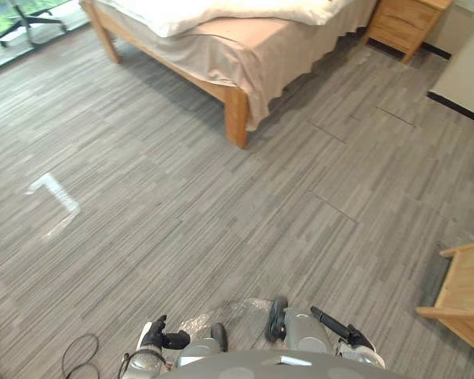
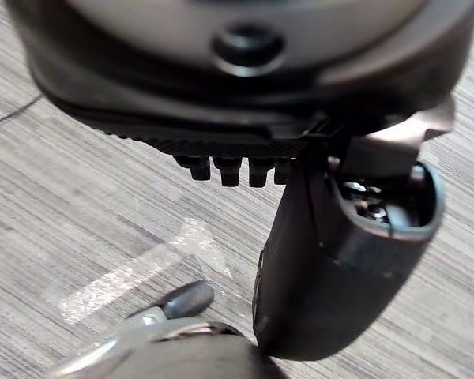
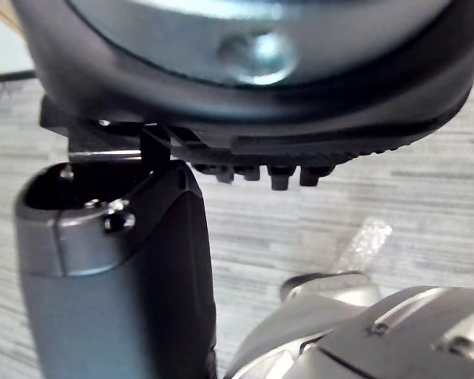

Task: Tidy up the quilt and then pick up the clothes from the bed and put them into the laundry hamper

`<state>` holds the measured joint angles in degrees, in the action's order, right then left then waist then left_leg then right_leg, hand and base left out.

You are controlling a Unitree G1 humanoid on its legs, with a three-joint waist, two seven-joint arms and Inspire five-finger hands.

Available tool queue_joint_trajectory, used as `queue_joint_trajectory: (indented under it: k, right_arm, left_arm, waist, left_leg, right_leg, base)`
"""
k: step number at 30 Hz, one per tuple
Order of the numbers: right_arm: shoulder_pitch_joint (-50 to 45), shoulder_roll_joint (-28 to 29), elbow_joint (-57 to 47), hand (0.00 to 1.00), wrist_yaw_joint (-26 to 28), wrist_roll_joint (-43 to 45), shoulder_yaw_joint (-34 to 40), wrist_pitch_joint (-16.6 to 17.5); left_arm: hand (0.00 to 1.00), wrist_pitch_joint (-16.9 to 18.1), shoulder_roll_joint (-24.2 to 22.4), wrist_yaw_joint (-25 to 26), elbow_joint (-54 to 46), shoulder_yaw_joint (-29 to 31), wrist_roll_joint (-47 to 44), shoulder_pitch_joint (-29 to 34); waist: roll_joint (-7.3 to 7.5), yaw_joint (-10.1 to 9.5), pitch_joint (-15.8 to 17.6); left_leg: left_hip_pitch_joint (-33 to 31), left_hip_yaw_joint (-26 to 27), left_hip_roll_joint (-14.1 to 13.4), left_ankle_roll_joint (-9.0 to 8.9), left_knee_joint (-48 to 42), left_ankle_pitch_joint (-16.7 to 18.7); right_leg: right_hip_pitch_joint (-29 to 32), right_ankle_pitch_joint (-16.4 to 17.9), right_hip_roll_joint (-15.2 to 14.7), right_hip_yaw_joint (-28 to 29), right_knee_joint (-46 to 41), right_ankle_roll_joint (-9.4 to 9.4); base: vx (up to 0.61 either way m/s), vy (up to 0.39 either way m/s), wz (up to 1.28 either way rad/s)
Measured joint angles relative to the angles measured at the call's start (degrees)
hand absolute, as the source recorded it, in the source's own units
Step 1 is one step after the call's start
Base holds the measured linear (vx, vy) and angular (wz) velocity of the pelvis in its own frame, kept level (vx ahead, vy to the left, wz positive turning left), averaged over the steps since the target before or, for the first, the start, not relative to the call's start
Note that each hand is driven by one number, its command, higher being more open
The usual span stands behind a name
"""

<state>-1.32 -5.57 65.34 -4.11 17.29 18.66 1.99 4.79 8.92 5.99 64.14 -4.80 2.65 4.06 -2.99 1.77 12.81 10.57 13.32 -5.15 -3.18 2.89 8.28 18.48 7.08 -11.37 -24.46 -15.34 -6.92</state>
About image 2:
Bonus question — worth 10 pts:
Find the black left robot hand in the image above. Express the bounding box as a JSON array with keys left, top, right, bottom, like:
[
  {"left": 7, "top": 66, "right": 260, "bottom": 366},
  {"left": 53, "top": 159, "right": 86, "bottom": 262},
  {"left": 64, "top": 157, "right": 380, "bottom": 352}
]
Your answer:
[{"left": 3, "top": 0, "right": 474, "bottom": 362}]

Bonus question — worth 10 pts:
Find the dark robot foot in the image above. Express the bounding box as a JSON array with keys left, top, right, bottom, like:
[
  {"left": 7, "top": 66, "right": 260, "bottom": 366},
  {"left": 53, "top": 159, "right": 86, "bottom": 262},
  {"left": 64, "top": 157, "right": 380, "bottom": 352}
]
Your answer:
[{"left": 160, "top": 280, "right": 216, "bottom": 319}]

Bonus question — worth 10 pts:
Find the silver robot leg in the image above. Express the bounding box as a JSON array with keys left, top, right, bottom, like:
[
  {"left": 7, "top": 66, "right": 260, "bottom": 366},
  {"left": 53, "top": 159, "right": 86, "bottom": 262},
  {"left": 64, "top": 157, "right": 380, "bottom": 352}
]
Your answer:
[{"left": 47, "top": 306, "right": 280, "bottom": 379}]

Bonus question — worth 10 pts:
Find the clear tape strip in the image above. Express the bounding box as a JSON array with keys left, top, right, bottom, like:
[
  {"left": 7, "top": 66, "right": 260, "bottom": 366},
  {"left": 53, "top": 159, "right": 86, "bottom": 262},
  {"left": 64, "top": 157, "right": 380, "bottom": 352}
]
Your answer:
[{"left": 58, "top": 216, "right": 235, "bottom": 321}]

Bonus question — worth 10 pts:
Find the thin dark cable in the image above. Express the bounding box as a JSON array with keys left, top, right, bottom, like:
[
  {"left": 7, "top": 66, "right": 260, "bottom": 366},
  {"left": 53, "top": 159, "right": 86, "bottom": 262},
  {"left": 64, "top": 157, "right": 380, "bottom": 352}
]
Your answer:
[{"left": 0, "top": 96, "right": 45, "bottom": 128}]

